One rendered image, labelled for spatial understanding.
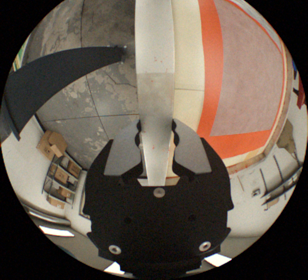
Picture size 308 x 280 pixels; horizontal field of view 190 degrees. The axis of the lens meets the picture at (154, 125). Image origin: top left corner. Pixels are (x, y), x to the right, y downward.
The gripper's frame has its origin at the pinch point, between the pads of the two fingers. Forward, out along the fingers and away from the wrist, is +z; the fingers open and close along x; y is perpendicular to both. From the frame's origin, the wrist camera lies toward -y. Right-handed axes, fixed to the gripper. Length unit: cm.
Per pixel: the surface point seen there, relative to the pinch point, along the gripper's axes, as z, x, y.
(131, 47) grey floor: 107, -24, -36
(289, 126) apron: 15, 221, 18
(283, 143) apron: 11, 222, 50
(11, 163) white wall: -62, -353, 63
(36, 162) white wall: 24, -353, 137
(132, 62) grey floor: 110, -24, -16
